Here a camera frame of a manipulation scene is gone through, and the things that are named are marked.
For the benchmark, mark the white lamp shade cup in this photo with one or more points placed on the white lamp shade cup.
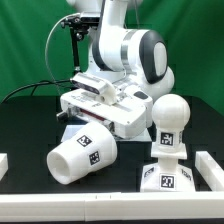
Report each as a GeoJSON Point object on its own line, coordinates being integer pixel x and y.
{"type": "Point", "coordinates": [92, 148]}

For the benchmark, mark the white right rail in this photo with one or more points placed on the white right rail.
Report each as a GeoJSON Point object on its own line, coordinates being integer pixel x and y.
{"type": "Point", "coordinates": [210, 170]}

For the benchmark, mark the white left rail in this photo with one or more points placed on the white left rail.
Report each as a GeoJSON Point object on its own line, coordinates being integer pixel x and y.
{"type": "Point", "coordinates": [3, 164]}

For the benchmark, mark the black camera stand pole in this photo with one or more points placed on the black camera stand pole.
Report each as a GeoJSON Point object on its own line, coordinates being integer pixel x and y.
{"type": "Point", "coordinates": [76, 37]}

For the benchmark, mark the black camera on stand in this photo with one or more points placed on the black camera on stand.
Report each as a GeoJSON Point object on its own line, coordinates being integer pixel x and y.
{"type": "Point", "coordinates": [81, 20]}

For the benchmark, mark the white lamp base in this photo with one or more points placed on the white lamp base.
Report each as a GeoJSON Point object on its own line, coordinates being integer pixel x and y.
{"type": "Point", "coordinates": [167, 175]}

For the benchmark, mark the white front rail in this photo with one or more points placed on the white front rail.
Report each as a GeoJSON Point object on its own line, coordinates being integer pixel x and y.
{"type": "Point", "coordinates": [111, 206]}

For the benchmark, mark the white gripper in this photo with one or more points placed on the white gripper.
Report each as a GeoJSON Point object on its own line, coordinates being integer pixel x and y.
{"type": "Point", "coordinates": [127, 118]}

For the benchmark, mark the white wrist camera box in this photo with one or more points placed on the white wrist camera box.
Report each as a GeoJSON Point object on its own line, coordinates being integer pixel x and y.
{"type": "Point", "coordinates": [103, 89]}

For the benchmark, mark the white marker tag sheet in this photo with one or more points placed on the white marker tag sheet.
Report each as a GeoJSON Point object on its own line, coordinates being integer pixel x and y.
{"type": "Point", "coordinates": [71, 130]}

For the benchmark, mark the white light bulb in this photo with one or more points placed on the white light bulb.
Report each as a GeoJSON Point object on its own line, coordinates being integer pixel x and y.
{"type": "Point", "coordinates": [170, 114]}

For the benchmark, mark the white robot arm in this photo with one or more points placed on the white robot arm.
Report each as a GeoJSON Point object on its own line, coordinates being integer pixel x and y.
{"type": "Point", "coordinates": [127, 70]}

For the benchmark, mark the white rail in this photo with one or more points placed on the white rail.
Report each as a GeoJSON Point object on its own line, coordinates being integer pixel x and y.
{"type": "Point", "coordinates": [210, 170]}
{"type": "Point", "coordinates": [111, 206]}
{"type": "Point", "coordinates": [3, 164]}

